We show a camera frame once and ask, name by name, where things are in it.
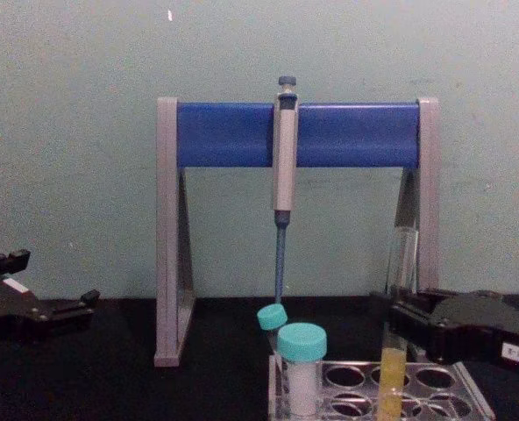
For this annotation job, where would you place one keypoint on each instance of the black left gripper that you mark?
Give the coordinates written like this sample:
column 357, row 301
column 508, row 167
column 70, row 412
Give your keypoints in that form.
column 9, row 313

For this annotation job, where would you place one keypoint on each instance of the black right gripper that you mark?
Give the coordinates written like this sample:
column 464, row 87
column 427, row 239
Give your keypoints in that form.
column 474, row 329

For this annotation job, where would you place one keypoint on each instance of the glass tube with yellow liquid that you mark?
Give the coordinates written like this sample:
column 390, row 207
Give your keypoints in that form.
column 392, row 373

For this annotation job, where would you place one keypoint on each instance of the clear plastic tube rack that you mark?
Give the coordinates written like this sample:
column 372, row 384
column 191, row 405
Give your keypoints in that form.
column 430, row 394

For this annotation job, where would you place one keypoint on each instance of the white tube with teal cap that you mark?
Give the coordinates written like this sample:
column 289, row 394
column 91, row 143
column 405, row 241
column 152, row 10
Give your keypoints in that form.
column 302, row 344

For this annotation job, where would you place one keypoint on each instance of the black table cloth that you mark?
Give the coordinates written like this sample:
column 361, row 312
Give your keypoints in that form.
column 110, row 386

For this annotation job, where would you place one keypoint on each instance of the tilted tube with teal cap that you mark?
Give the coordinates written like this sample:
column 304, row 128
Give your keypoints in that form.
column 271, row 316

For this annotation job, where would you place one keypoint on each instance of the grey and blue pipette stand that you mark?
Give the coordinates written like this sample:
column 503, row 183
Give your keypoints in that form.
column 224, row 133

